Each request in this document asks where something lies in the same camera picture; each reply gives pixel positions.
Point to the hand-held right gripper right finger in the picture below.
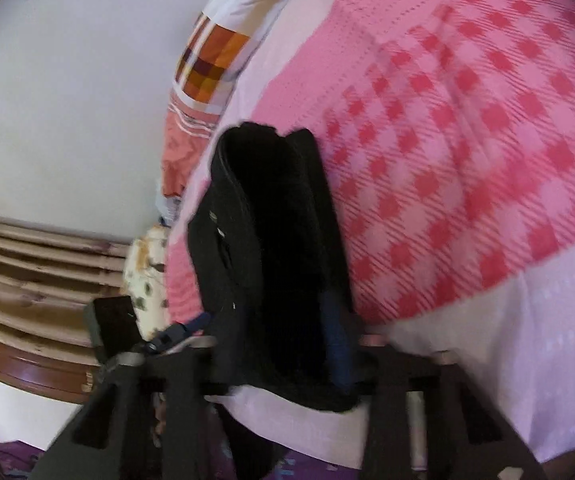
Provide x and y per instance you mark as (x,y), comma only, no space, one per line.
(340,350)

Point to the black pants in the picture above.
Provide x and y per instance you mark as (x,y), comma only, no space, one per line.
(267,260)

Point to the pink checked bed sheet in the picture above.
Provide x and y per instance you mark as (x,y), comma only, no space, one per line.
(442,160)

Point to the beige patterned curtain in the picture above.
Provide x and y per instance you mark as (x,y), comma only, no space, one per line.
(32,280)

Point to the orange plaid bolster pillow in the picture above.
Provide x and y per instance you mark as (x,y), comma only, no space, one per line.
(217,50)

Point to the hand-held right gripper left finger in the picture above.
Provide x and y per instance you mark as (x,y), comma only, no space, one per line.
(187,377)

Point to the floral pillow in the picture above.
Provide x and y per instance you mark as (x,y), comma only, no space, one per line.
(145,285)

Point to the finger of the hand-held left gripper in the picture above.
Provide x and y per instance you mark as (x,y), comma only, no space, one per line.
(177,332)

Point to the wooden bed frame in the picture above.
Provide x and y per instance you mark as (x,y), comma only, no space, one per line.
(27,367)

